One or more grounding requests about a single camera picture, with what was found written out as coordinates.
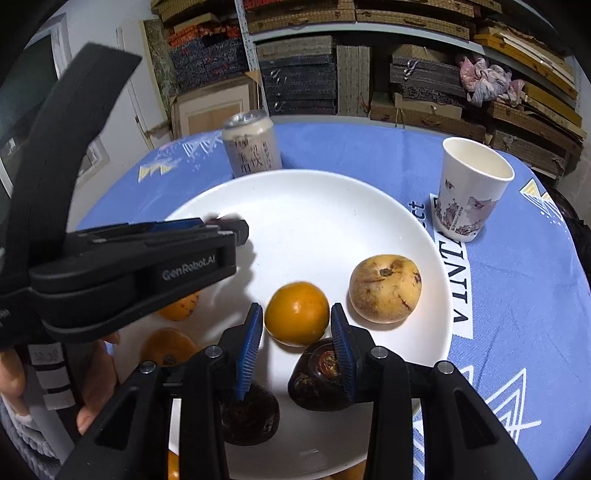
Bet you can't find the stack of blue patterned boxes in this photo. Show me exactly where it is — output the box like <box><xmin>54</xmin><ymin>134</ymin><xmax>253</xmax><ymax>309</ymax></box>
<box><xmin>167</xmin><ymin>21</ymin><xmax>250</xmax><ymax>93</ymax></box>

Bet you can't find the green patterned panel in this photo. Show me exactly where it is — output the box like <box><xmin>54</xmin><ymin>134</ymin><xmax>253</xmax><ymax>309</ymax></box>
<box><xmin>143</xmin><ymin>19</ymin><xmax>181</xmax><ymax>139</ymax></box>

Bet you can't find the dark water chestnut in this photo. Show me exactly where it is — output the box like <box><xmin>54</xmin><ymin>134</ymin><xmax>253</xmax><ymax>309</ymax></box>
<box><xmin>219</xmin><ymin>383</ymin><xmax>281</xmax><ymax>446</ymax></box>
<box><xmin>287</xmin><ymin>339</ymin><xmax>358</xmax><ymax>411</ymax></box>

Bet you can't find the white metal shelf rack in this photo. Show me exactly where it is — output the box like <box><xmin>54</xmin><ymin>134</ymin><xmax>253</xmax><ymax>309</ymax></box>
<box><xmin>233</xmin><ymin>0</ymin><xmax>583</xmax><ymax>139</ymax></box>

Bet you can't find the person's left hand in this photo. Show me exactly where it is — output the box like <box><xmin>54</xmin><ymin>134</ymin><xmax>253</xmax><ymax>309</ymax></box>
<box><xmin>0</xmin><ymin>335</ymin><xmax>122</xmax><ymax>437</ymax></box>

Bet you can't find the upright tan ribbed box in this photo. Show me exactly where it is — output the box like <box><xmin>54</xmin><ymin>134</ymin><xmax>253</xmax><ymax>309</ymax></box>
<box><xmin>336</xmin><ymin>44</ymin><xmax>372</xmax><ymax>117</ymax></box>

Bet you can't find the white oval plate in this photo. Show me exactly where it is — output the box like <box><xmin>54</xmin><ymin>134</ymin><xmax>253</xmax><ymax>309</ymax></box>
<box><xmin>157</xmin><ymin>169</ymin><xmax>455</xmax><ymax>480</ymax></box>

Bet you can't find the pink cloth bundle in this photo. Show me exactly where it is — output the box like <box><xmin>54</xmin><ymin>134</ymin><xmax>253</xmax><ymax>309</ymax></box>
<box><xmin>455</xmin><ymin>52</ymin><xmax>527</xmax><ymax>107</ymax></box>

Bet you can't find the smooth orange persimmon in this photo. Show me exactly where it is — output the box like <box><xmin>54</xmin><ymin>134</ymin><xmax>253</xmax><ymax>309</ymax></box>
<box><xmin>140</xmin><ymin>328</ymin><xmax>204</xmax><ymax>368</ymax></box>

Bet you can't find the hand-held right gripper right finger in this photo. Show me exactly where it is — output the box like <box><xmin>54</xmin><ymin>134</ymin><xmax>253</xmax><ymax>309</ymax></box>
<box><xmin>329</xmin><ymin>302</ymin><xmax>539</xmax><ymax>480</ymax></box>

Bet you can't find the shelf of stacked boxes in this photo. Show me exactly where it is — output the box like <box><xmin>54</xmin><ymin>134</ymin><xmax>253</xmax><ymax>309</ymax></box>
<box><xmin>245</xmin><ymin>0</ymin><xmax>587</xmax><ymax>181</ymax></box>

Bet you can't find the window with white frame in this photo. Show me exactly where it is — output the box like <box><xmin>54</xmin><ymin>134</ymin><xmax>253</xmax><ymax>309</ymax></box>
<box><xmin>0</xmin><ymin>11</ymin><xmax>77</xmax><ymax>195</ymax></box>

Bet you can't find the brown-spotted yellow pear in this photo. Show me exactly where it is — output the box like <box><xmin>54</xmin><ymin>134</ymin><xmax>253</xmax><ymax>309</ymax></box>
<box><xmin>348</xmin><ymin>255</ymin><xmax>422</xmax><ymax>324</ymax></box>

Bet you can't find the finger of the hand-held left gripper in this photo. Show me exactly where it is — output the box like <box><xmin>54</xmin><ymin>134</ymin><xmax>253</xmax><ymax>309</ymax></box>
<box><xmin>150</xmin><ymin>213</ymin><xmax>241</xmax><ymax>232</ymax></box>
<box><xmin>205</xmin><ymin>219</ymin><xmax>250</xmax><ymax>246</ymax></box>

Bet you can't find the stack of dark brown boxes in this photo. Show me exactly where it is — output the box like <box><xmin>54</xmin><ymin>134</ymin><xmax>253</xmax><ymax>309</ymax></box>
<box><xmin>369</xmin><ymin>44</ymin><xmax>490</xmax><ymax>139</ymax></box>

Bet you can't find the stack of dark grey boxes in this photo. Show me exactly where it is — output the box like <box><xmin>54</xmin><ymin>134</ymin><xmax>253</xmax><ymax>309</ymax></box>
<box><xmin>255</xmin><ymin>37</ymin><xmax>340</xmax><ymax>116</ymax></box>

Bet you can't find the blue printed tablecloth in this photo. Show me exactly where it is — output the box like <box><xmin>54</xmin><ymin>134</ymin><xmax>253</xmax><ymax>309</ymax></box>
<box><xmin>0</xmin><ymin>122</ymin><xmax>591</xmax><ymax>480</ymax></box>

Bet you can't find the yellow orange tomato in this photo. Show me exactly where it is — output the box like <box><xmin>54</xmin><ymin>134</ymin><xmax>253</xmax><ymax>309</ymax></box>
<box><xmin>264</xmin><ymin>281</ymin><xmax>331</xmax><ymax>347</ymax></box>

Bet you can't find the printed paper cup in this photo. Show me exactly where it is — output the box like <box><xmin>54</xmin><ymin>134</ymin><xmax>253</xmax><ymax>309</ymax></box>
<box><xmin>433</xmin><ymin>137</ymin><xmax>515</xmax><ymax>243</ymax></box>

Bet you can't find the framed picture in cardboard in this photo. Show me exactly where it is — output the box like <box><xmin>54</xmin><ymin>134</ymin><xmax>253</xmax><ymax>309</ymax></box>
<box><xmin>170</xmin><ymin>76</ymin><xmax>259</xmax><ymax>141</ymax></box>

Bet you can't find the pile of olive woven boxes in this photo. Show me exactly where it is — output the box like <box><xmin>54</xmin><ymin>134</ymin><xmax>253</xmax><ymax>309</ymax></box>
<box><xmin>151</xmin><ymin>0</ymin><xmax>241</xmax><ymax>28</ymax></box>

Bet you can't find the spotted yellow passion fruit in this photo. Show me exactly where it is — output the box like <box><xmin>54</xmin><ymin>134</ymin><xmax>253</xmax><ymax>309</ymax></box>
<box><xmin>157</xmin><ymin>291</ymin><xmax>200</xmax><ymax>322</ymax></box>

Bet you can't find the black bag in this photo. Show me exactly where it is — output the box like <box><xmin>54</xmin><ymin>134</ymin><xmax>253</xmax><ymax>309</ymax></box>
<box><xmin>547</xmin><ymin>187</ymin><xmax>591</xmax><ymax>241</ymax></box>

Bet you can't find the silver drink can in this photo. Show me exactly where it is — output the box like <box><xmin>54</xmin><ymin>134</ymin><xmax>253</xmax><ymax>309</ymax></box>
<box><xmin>222</xmin><ymin>111</ymin><xmax>283</xmax><ymax>178</ymax></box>

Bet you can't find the white leaning board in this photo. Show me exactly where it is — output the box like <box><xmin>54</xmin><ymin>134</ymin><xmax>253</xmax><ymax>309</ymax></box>
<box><xmin>115</xmin><ymin>28</ymin><xmax>160</xmax><ymax>153</ymax></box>

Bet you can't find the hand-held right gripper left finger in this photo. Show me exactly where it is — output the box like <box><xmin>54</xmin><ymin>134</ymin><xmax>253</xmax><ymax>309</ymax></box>
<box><xmin>55</xmin><ymin>302</ymin><xmax>265</xmax><ymax>480</ymax></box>

